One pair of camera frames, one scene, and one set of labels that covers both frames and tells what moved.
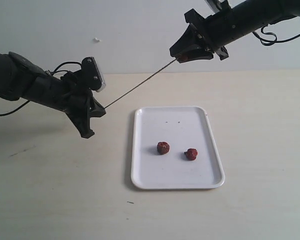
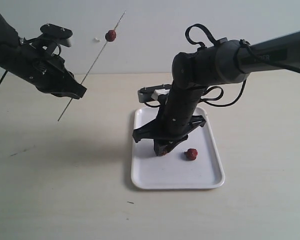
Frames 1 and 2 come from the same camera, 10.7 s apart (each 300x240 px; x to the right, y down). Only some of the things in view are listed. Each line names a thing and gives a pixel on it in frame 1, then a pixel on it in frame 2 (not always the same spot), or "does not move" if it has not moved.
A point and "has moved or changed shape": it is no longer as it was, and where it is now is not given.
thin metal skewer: (138, 85) -> (85, 76)
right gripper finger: (192, 37) -> (160, 147)
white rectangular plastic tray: (173, 148) does not move
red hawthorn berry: (184, 58) has moved or changed shape
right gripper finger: (184, 54) -> (171, 147)
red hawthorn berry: (191, 154) does not move
